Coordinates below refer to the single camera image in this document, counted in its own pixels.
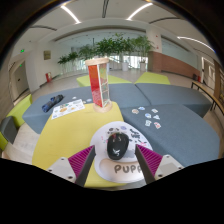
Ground red fire extinguisher box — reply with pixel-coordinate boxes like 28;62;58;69
45;71;53;84

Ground long grey upholstered bench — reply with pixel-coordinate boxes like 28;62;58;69
22;83;152;135

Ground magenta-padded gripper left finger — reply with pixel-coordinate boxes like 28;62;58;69
46;145;97;188

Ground black computer mouse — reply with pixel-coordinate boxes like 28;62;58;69
106;132;130;161

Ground strip ceiling lights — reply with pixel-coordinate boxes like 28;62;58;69
59;2;216;53

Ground round white printed mouse pad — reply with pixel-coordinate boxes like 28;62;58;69
89;121;154;184

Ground white printed sticker sheet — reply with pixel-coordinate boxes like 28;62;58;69
51;98;86;120

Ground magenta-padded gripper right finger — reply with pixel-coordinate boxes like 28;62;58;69
134;144;185;185

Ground row of potted plants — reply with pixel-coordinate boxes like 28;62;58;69
57;33;156;73

